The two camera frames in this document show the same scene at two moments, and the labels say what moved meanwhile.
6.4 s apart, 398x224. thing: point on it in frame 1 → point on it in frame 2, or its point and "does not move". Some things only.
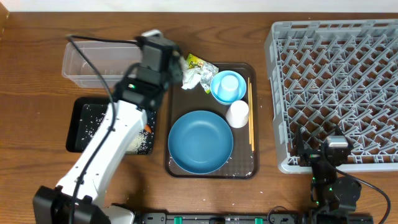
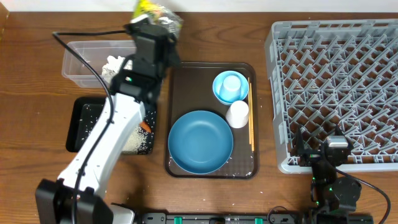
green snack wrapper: [208, 71] → [158, 13]
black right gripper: [313, 157] does not move
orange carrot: [147, 128] does not move
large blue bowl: [200, 142] does not move
